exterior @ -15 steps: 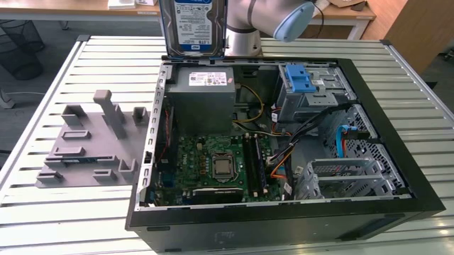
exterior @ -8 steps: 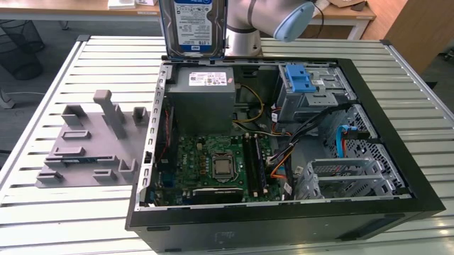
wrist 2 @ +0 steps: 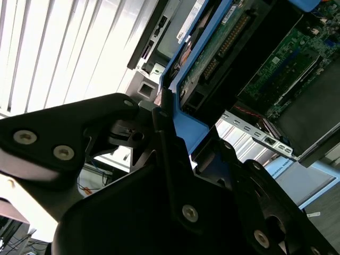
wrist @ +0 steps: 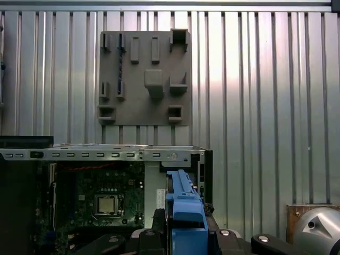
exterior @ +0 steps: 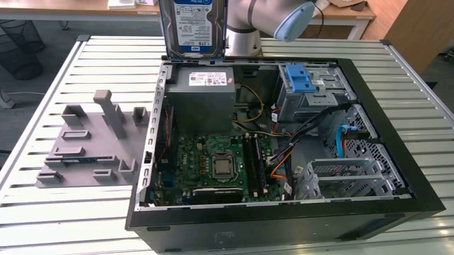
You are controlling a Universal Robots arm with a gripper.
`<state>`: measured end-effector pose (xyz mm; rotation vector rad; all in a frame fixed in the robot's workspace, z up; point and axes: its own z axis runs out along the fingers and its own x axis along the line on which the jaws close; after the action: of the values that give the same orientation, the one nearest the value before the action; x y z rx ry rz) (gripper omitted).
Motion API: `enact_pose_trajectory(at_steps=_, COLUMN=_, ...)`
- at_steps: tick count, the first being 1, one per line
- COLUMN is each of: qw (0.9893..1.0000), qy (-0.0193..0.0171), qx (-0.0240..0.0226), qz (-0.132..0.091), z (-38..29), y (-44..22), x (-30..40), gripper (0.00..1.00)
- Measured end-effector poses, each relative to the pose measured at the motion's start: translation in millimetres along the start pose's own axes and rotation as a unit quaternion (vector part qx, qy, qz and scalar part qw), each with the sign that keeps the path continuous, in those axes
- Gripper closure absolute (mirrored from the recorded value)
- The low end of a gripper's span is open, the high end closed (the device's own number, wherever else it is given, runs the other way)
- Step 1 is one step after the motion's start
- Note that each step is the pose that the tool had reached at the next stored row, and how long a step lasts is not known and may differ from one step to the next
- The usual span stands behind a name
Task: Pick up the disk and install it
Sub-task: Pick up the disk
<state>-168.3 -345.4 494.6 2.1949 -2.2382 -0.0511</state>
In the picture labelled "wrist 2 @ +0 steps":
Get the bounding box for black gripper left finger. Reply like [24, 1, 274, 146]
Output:
[0, 87, 206, 235]

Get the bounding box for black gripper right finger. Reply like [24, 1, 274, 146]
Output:
[212, 140, 339, 255]

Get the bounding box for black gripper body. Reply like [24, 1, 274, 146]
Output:
[52, 163, 339, 255]

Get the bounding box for hard disk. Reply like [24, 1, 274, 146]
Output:
[159, 0, 326, 157]

